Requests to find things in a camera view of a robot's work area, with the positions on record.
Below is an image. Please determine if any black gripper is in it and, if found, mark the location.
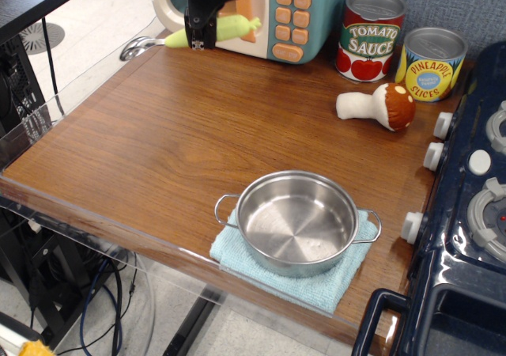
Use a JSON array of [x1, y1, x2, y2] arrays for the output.
[[184, 0, 232, 51]]

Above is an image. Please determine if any yellow-handled metal spoon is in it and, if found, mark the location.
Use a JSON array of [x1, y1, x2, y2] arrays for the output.
[[119, 14, 262, 62]]

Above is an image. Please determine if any orange microwave turntable plate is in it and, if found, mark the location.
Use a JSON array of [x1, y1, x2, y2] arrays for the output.
[[217, 0, 240, 17]]

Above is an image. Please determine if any toy microwave oven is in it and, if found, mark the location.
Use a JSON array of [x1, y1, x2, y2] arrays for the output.
[[153, 0, 345, 64]]

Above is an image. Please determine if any round floor vent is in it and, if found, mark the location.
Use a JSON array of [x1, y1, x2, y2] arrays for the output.
[[20, 22, 65, 55]]

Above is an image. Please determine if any tomato sauce can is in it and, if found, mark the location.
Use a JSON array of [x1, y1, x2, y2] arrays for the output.
[[335, 0, 407, 82]]

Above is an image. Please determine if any plush mushroom toy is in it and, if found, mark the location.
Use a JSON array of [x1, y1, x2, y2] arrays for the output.
[[336, 83, 416, 132]]

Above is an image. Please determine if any stainless steel pot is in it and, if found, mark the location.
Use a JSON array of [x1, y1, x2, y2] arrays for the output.
[[217, 170, 383, 278]]

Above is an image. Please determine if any pineapple slices can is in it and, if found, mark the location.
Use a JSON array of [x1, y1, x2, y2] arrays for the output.
[[395, 27, 468, 103]]

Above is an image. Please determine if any white stove knob upper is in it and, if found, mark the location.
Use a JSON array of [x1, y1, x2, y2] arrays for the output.
[[433, 112, 453, 140]]

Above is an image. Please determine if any white stove knob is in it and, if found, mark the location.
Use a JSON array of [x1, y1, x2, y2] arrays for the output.
[[401, 212, 423, 244], [423, 142, 444, 172], [433, 112, 453, 140]]

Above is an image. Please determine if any white stove knob middle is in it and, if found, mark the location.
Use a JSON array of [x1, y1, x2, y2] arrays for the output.
[[423, 142, 444, 172]]

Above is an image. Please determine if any white stove knob lower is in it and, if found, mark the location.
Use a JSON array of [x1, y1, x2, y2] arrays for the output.
[[401, 212, 423, 244]]

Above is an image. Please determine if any light blue cloth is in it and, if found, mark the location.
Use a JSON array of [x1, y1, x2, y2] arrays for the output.
[[210, 211, 371, 316]]

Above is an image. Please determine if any table leg base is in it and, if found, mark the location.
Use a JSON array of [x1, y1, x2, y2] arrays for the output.
[[162, 286, 226, 356]]

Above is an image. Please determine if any dark blue toy stove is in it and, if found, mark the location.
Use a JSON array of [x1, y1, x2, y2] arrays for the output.
[[353, 42, 505, 355]]

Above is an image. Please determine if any blue cable on floor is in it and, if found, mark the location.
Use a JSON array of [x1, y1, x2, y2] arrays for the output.
[[78, 257, 123, 356]]

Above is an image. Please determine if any black cable on floor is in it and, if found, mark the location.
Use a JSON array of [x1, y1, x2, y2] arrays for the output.
[[55, 252, 139, 356]]

